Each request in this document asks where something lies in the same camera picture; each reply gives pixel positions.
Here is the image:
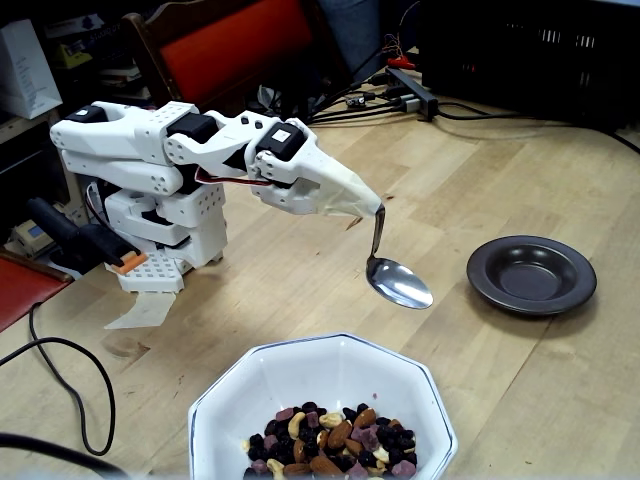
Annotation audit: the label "beige device blue screen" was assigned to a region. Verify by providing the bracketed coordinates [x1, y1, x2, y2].
[9, 218, 54, 260]

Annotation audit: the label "white moving gripper jaw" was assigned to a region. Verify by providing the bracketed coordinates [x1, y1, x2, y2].
[294, 132, 352, 195]

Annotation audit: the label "grey usb hub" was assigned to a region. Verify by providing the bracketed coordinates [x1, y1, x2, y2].
[384, 66, 440, 123]

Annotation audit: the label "thick black cable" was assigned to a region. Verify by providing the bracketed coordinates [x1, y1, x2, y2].
[0, 432, 129, 480]

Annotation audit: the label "red seat cushion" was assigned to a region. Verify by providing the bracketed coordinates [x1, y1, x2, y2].
[0, 249, 74, 334]

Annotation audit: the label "large black box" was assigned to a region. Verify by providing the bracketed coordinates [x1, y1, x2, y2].
[417, 0, 640, 126]

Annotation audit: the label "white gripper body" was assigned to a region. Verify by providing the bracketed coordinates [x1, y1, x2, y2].
[252, 121, 308, 217]

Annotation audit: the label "mixed nuts and raisins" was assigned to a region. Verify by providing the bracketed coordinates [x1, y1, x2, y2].
[242, 399, 419, 480]

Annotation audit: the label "red wooden chair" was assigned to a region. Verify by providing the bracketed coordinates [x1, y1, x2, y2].
[121, 0, 351, 121]

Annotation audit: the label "white fixed gripper jaw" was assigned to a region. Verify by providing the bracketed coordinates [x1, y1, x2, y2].
[298, 182, 329, 218]

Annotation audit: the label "brown plate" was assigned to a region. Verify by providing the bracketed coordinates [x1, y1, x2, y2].
[465, 234, 599, 317]

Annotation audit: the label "yellow box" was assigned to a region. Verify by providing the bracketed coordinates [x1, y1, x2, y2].
[54, 42, 94, 69]

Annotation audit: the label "beige tape patch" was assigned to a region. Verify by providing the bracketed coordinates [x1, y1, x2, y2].
[103, 291, 177, 331]

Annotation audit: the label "thin black cable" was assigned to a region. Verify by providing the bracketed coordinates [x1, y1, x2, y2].
[0, 299, 117, 457]

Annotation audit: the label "white carton box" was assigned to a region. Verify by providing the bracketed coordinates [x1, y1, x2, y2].
[0, 18, 64, 120]

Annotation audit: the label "black hub cable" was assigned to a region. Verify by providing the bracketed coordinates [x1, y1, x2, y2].
[433, 101, 640, 154]

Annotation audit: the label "grey fabric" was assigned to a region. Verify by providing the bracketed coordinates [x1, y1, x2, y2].
[317, 0, 396, 84]

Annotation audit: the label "white octagonal bowl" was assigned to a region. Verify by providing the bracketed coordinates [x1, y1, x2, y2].
[187, 332, 460, 480]

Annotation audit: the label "metal spoon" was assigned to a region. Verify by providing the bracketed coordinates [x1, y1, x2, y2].
[364, 203, 435, 310]

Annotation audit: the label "black bar clamp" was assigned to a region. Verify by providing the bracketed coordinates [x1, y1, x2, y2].
[27, 196, 150, 276]

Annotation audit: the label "beige masking tape wrap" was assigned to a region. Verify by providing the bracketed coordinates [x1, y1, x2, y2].
[319, 157, 384, 221]

